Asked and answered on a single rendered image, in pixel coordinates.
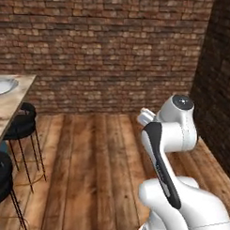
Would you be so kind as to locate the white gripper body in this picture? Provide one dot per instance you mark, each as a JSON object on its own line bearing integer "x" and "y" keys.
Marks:
{"x": 145, "y": 116}

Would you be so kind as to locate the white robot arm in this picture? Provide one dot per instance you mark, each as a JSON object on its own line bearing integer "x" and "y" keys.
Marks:
{"x": 178, "y": 138}

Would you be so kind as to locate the marble dining table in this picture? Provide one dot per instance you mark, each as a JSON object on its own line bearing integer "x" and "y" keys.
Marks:
{"x": 9, "y": 103}

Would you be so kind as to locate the white round plate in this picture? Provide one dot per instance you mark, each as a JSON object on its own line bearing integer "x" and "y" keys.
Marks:
{"x": 3, "y": 85}

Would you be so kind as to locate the black bar stool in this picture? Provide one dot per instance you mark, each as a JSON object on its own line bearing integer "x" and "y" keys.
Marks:
{"x": 23, "y": 123}
{"x": 1, "y": 178}

